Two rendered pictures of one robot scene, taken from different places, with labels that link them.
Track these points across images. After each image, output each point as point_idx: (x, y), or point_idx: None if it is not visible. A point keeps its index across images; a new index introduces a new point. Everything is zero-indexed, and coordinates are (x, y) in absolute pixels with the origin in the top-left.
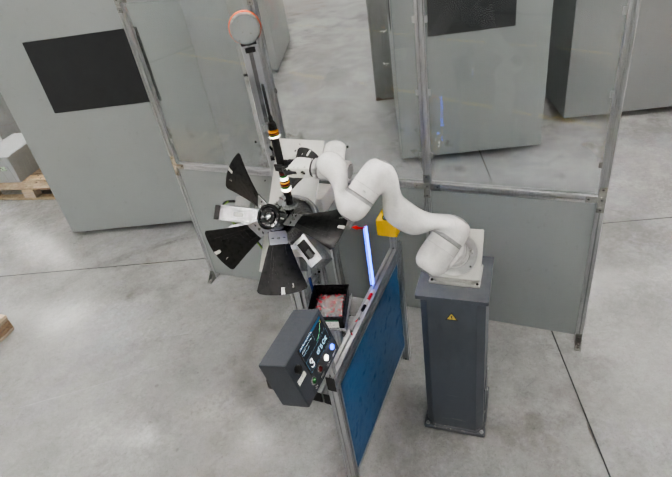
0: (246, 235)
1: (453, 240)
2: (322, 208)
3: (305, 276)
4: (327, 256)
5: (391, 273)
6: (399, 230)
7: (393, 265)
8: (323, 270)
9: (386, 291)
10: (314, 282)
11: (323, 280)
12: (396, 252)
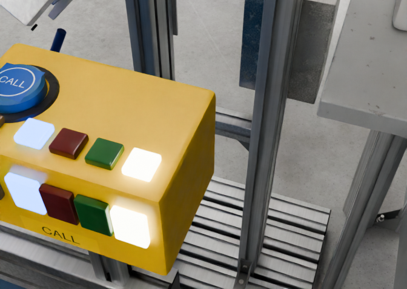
0: None
1: None
2: (400, 1)
3: (52, 13)
4: None
5: (11, 279)
6: (16, 220)
7: (38, 282)
8: (258, 136)
9: (2, 285)
10: (221, 125)
11: (248, 154)
12: (85, 285)
